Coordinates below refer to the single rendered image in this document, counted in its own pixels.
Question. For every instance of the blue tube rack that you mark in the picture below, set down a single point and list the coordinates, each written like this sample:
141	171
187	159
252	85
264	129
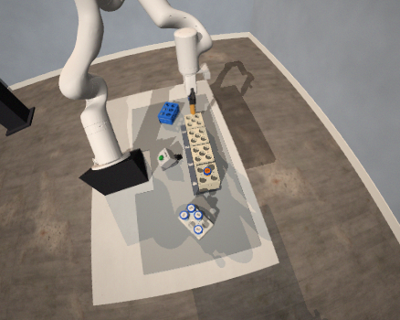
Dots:
173	112

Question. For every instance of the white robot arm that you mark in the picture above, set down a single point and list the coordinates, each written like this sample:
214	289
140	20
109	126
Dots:
191	40

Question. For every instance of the beige tube rack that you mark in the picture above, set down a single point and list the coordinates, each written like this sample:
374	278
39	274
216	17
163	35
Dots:
205	223

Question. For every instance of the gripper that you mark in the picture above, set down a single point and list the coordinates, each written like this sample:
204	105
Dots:
190	87

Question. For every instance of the beige bucket adapter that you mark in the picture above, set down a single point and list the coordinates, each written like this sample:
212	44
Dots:
207	182
197	119
202	154
197	136

